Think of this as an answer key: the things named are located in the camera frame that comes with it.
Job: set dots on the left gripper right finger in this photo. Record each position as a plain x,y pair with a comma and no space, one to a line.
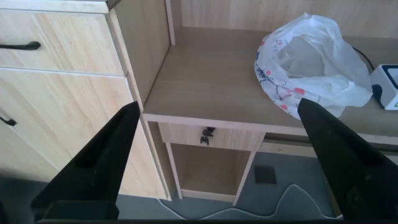
345,161

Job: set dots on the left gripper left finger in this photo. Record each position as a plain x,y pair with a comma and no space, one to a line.
102,168

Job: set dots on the white barcode scanner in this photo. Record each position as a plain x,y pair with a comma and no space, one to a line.
386,87

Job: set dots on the white plastic shopping bag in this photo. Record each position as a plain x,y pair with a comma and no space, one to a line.
306,68

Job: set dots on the dark floor socket plate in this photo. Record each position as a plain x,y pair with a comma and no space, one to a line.
265,174

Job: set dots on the small wooden drawer with lock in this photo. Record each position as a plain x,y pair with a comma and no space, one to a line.
214,137

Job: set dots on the wooden counter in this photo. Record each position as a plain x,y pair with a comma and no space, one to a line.
205,84

